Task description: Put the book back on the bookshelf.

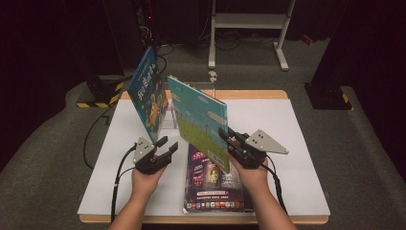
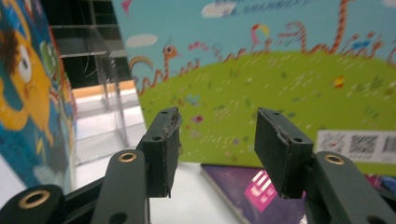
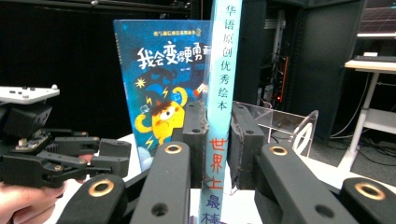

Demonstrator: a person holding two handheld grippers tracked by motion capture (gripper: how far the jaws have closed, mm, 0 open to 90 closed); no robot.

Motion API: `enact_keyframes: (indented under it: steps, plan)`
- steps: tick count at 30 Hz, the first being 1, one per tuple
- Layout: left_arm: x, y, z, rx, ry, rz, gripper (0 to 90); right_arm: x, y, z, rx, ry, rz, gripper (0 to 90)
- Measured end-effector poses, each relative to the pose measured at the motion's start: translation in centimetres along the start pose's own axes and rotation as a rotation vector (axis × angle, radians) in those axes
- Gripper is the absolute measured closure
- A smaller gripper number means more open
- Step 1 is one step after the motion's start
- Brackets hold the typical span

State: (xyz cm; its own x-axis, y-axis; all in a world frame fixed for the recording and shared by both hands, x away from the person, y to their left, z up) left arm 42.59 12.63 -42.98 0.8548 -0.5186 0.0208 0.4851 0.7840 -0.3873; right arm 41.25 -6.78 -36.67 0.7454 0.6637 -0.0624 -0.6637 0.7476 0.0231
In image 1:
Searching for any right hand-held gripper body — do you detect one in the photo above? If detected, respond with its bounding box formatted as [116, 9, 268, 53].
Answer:
[227, 128, 290, 170]

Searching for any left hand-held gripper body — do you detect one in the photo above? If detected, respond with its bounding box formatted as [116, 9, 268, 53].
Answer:
[131, 136, 174, 175]

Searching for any clear acrylic book rack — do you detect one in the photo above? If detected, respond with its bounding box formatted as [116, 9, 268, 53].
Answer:
[149, 81, 216, 130]

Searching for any green and sky-blue picture book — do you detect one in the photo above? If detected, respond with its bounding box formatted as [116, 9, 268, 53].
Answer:
[167, 75, 231, 174]

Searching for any blue picture book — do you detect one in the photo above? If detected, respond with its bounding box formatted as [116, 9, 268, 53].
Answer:
[127, 46, 169, 144]

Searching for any purple paperback book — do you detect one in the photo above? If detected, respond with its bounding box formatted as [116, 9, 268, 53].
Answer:
[182, 143, 246, 215]

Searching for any person's left hand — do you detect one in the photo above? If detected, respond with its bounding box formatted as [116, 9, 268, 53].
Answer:
[130, 165, 168, 200]

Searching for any person's right hand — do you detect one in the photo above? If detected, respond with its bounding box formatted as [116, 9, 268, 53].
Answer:
[226, 152, 272, 195]

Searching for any wooden table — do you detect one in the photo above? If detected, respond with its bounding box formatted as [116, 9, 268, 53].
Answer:
[79, 89, 329, 225]

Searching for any black yellow striped base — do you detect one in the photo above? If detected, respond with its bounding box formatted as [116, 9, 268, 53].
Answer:
[304, 82, 354, 111]
[76, 75, 124, 109]

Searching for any black computer tower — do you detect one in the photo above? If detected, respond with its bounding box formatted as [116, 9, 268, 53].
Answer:
[101, 0, 157, 73]

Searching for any white metal stand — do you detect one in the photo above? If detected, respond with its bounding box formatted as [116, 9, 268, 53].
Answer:
[208, 0, 296, 72]

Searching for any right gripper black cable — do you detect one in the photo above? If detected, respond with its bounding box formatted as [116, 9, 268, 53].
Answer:
[266, 154, 288, 215]

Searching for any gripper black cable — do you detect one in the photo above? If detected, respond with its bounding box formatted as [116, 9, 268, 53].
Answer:
[109, 143, 138, 223]
[266, 154, 288, 215]

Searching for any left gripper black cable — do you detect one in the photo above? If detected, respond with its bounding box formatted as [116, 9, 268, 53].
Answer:
[109, 143, 138, 223]

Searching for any black floor cable bundle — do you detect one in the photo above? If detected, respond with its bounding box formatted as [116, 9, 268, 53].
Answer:
[132, 44, 175, 91]

